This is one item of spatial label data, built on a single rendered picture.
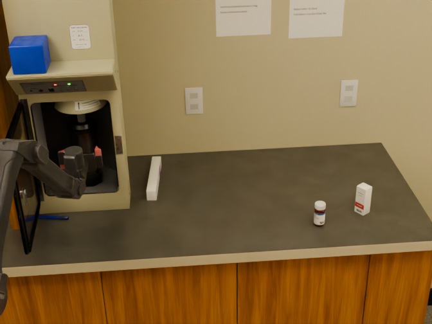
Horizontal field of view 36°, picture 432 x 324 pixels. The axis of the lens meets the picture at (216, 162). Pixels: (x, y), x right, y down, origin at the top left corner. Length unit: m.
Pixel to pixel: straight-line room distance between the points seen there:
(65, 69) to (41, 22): 0.16
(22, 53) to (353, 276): 1.30
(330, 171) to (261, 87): 0.43
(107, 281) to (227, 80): 0.94
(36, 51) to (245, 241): 0.89
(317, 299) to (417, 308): 0.37
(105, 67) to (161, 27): 0.54
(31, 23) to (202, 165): 0.91
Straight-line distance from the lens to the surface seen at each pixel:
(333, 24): 2.66
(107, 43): 2.15
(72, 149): 2.13
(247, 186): 2.52
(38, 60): 2.08
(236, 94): 2.69
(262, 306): 2.37
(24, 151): 1.71
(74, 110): 2.26
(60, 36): 2.16
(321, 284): 2.35
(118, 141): 2.28
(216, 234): 2.26
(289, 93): 2.72
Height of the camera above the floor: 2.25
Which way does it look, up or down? 29 degrees down
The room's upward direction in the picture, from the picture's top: 1 degrees counter-clockwise
